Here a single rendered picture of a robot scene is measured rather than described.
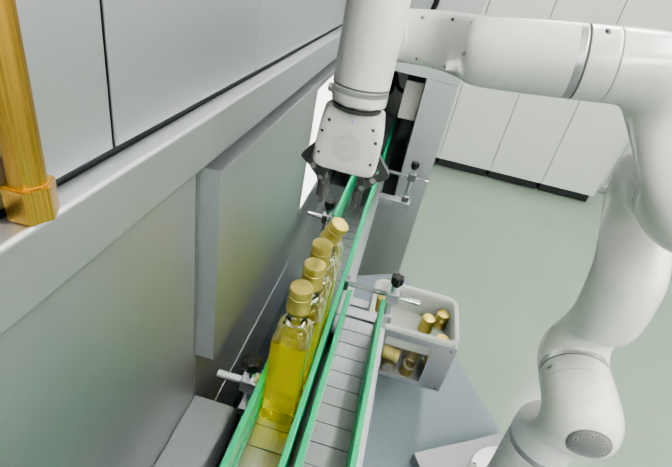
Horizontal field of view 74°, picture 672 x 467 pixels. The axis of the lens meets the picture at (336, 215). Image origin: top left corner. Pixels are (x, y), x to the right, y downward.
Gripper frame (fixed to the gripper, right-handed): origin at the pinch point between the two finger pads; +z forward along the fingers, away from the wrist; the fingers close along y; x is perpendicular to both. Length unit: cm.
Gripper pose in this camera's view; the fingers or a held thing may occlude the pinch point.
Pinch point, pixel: (339, 193)
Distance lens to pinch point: 73.9
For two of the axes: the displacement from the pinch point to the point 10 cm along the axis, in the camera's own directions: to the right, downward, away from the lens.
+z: -1.7, 8.4, 5.1
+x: 2.2, -4.7, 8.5
